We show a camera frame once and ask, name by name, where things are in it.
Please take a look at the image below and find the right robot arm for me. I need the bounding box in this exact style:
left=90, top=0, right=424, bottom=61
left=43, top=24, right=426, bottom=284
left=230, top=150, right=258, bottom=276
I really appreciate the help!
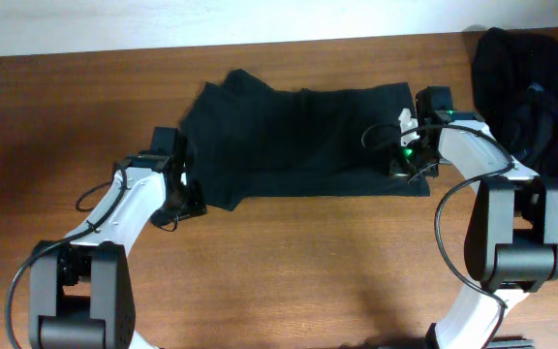
left=389, top=86, right=558, bottom=349

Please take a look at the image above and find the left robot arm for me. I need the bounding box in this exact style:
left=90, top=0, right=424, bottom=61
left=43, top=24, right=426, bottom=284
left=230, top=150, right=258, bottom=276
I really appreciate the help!
left=25, top=127, right=206, bottom=349

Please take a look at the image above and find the black t-shirt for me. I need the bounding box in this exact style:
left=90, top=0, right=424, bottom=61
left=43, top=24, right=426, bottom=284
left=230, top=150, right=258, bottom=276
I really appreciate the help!
left=180, top=70, right=430, bottom=210

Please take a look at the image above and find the pile of black clothes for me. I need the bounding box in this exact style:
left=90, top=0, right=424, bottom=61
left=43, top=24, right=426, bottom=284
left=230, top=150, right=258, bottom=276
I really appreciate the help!
left=471, top=27, right=558, bottom=178

